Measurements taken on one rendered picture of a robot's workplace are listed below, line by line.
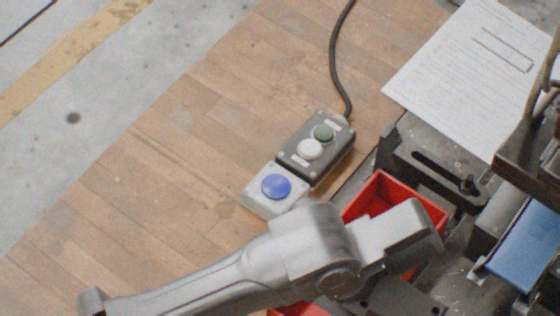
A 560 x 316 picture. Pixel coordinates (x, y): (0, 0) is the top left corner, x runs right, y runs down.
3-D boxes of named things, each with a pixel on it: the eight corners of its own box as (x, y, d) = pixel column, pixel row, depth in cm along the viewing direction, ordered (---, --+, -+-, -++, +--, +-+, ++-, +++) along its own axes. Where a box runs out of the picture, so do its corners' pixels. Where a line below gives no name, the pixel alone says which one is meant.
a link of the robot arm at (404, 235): (422, 199, 120) (389, 150, 110) (453, 267, 116) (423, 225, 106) (323, 252, 122) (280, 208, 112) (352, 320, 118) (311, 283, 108)
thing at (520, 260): (480, 275, 148) (484, 264, 146) (534, 197, 156) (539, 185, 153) (521, 302, 146) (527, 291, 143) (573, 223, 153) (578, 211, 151)
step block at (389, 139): (372, 172, 167) (379, 135, 160) (383, 159, 168) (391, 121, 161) (409, 196, 165) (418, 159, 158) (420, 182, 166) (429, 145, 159)
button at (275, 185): (254, 194, 162) (255, 186, 160) (272, 175, 164) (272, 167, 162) (278, 210, 160) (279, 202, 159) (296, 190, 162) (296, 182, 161)
